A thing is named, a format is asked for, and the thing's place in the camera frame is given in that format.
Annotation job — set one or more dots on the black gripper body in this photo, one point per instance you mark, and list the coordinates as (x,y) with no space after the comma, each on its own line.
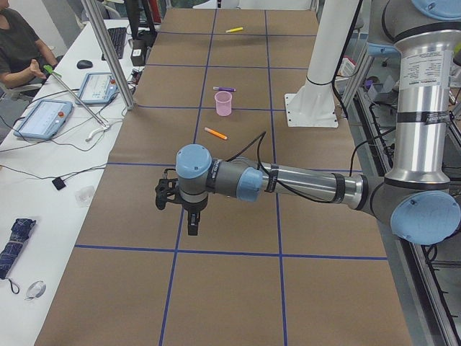
(193,208)

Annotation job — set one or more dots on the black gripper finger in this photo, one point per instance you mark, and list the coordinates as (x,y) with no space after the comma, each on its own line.
(193,220)

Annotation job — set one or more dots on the orange highlighter pen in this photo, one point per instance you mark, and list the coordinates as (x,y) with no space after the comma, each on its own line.
(216,133)

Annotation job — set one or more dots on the purple marker pen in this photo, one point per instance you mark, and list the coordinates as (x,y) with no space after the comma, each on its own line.
(224,89)

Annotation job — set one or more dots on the yellow highlighter pen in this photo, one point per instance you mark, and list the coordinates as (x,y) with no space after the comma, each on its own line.
(236,29)

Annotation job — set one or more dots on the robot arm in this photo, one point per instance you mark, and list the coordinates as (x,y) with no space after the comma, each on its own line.
(412,198)

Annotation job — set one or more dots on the pink mesh pen holder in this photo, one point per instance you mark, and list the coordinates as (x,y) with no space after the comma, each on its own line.
(223,101)

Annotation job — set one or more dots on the clear crumpled plastic bag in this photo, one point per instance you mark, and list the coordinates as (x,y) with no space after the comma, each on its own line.
(84,196)

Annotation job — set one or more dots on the small black puck device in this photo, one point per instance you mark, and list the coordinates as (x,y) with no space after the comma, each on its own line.
(59,183)

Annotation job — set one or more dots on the far blue teach pendant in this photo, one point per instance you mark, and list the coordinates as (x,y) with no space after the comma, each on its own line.
(97,88)

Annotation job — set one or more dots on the blue teach pendant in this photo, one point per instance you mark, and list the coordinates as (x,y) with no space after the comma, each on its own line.
(97,88)
(44,120)

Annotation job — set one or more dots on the black box with label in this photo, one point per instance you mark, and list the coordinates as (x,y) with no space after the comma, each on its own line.
(138,54)

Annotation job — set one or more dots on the clear plastic cap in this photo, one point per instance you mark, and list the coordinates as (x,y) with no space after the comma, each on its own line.
(35,290)

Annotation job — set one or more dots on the folded blue umbrella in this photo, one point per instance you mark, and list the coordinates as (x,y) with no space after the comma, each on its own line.
(21,230)

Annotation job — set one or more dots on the near blue teach pendant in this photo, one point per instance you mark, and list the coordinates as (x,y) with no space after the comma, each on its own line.
(44,120)

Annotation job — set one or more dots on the black computer mouse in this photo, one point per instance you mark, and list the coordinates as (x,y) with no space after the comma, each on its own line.
(84,64)

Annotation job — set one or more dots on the black keyboard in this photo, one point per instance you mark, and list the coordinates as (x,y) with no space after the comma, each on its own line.
(118,38)

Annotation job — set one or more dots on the metal rod with green tip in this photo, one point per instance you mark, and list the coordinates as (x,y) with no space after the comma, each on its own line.
(49,69)

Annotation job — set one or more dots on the seated person in dark shirt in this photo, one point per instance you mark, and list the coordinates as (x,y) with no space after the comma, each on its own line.
(23,53)

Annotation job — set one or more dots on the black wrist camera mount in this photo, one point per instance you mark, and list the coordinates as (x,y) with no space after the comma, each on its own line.
(165,192)

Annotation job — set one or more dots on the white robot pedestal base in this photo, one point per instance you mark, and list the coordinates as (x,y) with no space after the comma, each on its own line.
(313,105)

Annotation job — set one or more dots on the aluminium frame post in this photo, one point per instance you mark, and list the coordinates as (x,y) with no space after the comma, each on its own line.
(105,43)

